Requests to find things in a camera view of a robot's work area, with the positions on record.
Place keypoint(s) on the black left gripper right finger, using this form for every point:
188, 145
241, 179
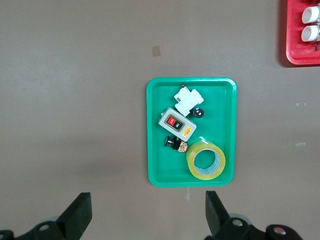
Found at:
216, 215

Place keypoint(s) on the white circuit breaker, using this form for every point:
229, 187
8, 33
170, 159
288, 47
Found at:
187, 100

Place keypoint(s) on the white capped metal pipe fitting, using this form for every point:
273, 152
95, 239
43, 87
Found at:
308, 14
308, 33

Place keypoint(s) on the brown tape patch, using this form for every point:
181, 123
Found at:
156, 51

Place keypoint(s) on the clear tape piece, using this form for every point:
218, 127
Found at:
298, 104
300, 144

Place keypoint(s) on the green plastic tray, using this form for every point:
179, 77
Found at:
212, 125

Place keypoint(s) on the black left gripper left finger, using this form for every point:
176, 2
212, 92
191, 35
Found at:
77, 212

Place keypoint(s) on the yellow packing tape roll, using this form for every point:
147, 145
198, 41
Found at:
200, 145

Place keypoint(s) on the round black buzzer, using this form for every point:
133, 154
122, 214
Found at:
198, 113

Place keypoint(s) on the grey on-off switch box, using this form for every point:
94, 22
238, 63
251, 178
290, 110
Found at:
177, 123

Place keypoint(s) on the wide red plastic tray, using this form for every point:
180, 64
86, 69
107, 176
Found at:
292, 37

